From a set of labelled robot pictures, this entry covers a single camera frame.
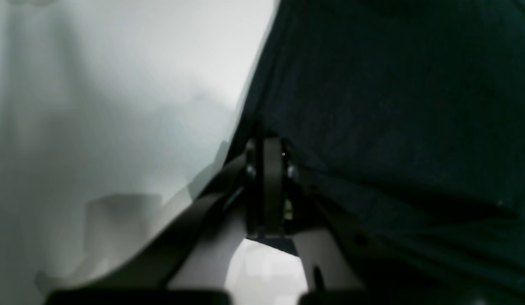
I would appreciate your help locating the dark navy T-shirt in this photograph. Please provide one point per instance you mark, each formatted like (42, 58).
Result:
(412, 115)

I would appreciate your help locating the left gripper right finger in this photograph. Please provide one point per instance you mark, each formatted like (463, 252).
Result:
(343, 264)

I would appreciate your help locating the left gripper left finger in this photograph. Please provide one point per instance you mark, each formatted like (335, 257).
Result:
(187, 262)

